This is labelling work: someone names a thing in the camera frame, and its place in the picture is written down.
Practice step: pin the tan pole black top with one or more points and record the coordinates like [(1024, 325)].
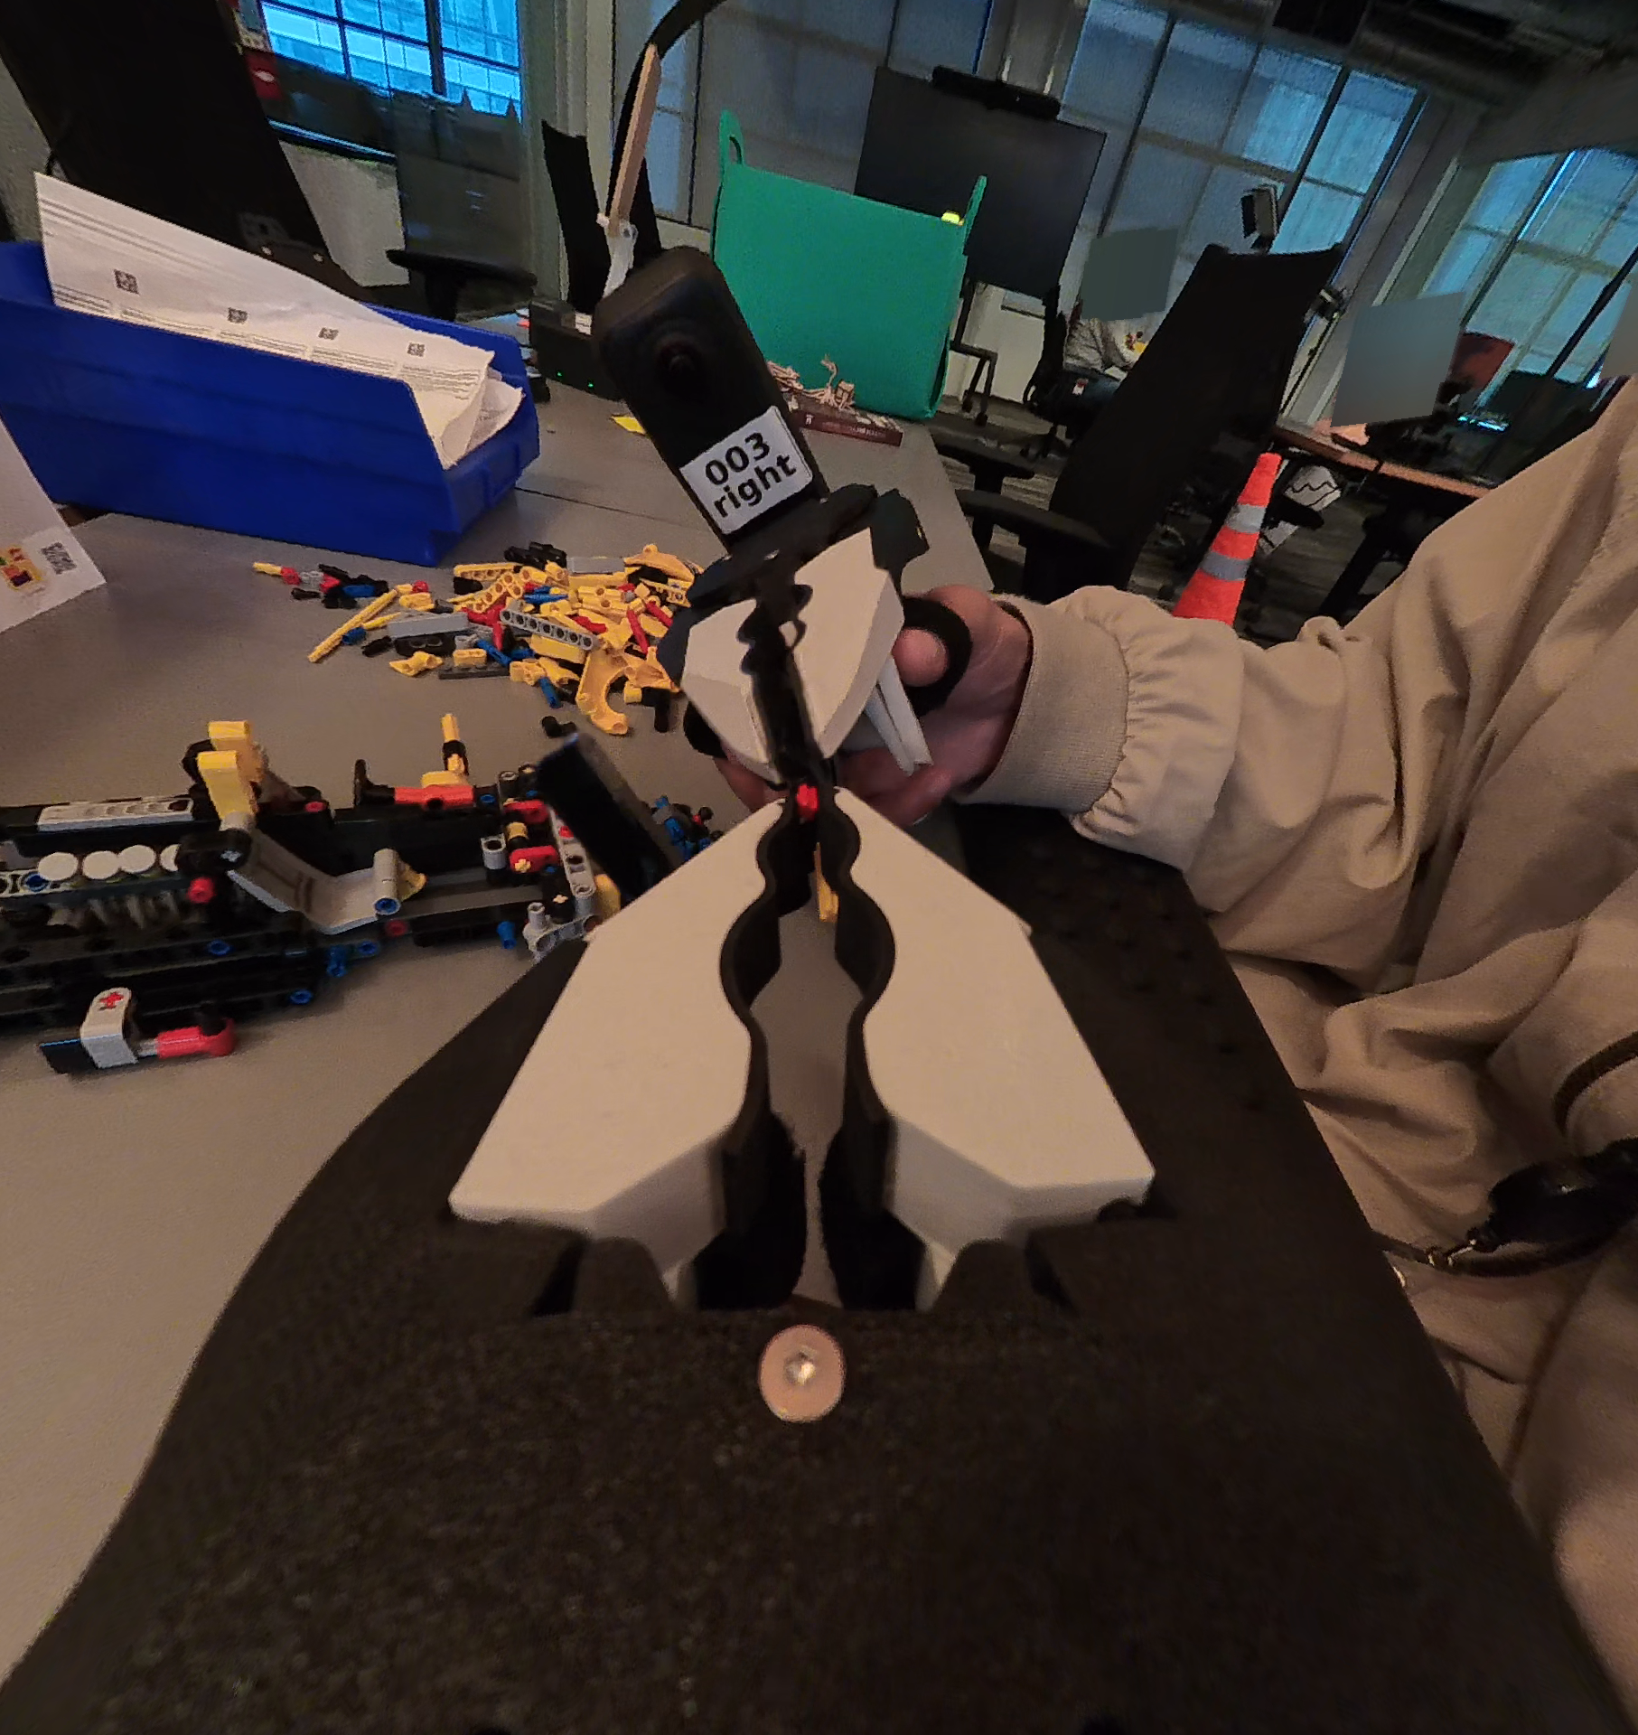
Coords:
[(629, 163)]

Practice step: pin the person's beige jacket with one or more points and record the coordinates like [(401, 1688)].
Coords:
[(1511, 882)]

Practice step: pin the black device green lights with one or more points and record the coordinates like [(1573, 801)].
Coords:
[(569, 346)]

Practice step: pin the person's right forearm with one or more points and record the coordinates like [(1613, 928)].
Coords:
[(1171, 733)]

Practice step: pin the blue plastic bin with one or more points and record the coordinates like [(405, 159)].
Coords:
[(224, 420)]

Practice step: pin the orange reflective object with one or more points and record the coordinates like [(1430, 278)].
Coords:
[(1226, 542)]

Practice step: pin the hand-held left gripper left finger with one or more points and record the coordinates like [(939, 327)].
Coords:
[(603, 1084)]

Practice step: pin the instruction booklet yellow car cover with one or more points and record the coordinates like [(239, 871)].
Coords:
[(7, 542)]

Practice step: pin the person's right hand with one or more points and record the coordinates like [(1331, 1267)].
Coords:
[(969, 705)]

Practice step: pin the green folding container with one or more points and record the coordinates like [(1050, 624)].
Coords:
[(833, 286)]

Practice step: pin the black monitor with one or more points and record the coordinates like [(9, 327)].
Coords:
[(982, 176)]

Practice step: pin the white printed leaflet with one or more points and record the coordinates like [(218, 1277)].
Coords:
[(263, 312)]

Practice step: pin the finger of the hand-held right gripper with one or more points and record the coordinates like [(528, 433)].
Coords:
[(724, 678), (846, 637)]

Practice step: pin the black toy car chassis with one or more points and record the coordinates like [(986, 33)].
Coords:
[(224, 867)]

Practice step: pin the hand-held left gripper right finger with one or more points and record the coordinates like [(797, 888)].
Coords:
[(1009, 1071)]

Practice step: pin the wooden table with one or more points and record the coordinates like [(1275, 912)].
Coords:
[(1388, 461)]

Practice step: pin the pile of toy building pieces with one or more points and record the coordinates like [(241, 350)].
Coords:
[(535, 624)]

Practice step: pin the small black piece red pin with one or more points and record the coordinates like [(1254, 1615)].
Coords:
[(812, 841)]

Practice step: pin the grey desk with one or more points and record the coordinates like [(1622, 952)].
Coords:
[(156, 1194)]

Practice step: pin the black office chair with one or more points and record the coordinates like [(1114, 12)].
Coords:
[(1171, 420)]

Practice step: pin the small wooden figures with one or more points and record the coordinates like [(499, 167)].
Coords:
[(820, 380)]

